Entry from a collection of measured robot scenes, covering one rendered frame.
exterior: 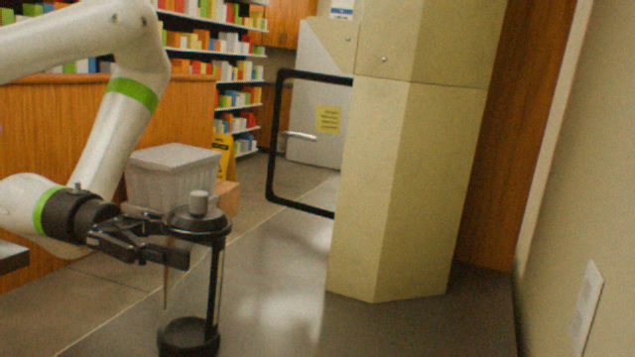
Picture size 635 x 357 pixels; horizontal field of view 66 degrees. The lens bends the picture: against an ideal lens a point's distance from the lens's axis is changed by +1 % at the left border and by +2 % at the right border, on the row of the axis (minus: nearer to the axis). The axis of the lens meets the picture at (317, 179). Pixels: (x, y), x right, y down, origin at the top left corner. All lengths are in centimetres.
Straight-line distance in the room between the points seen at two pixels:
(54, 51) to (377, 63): 63
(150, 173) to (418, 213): 241
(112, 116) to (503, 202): 97
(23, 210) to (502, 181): 106
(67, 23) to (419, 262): 87
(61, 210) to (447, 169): 73
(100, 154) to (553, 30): 106
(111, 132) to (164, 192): 211
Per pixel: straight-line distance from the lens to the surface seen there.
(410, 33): 95
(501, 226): 137
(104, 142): 112
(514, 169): 133
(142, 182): 330
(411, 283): 111
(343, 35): 98
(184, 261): 75
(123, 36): 110
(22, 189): 96
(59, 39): 110
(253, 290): 106
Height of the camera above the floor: 144
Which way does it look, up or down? 15 degrees down
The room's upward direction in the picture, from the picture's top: 7 degrees clockwise
